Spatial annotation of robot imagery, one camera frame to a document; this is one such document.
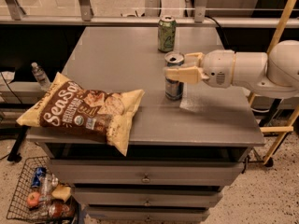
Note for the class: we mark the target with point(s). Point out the blue silver redbull can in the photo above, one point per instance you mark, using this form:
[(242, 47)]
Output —
[(173, 89)]

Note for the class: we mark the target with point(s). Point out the yellow sponge in basket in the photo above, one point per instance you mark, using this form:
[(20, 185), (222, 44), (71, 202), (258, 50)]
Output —
[(62, 192)]

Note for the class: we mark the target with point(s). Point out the clear plastic water bottle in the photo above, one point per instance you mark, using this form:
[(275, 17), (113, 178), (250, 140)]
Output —
[(40, 76)]

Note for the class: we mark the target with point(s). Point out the orange fruit in basket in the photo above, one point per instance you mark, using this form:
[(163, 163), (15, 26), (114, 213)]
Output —
[(33, 199)]

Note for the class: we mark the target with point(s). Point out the grey drawer cabinet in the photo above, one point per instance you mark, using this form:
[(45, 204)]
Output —
[(178, 160)]

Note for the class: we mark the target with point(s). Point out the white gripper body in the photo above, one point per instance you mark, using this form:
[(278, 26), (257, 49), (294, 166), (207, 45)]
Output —
[(218, 67)]

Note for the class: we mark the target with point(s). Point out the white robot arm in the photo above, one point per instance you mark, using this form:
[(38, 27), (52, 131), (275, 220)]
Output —
[(250, 72)]

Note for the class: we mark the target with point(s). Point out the green soda can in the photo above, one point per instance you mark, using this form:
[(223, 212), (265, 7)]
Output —
[(166, 33)]

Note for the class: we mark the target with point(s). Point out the black wire basket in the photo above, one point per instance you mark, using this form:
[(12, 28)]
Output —
[(18, 209)]

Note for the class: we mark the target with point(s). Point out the blue can in basket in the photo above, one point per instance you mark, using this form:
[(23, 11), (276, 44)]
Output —
[(39, 173)]

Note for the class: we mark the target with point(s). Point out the red jar in basket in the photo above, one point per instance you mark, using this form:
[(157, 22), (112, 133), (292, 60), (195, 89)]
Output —
[(59, 209)]

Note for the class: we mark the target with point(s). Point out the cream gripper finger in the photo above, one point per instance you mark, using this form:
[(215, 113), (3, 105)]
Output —
[(191, 75), (194, 59)]

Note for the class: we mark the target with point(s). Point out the clear bottle in basket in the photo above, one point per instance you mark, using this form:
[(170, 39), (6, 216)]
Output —
[(48, 184)]

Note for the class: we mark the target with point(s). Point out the brown yellow chip bag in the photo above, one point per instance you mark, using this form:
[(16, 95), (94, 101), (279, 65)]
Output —
[(97, 115)]

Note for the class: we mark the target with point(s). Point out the yellow wooden ladder frame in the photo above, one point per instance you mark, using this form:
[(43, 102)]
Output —
[(279, 77)]

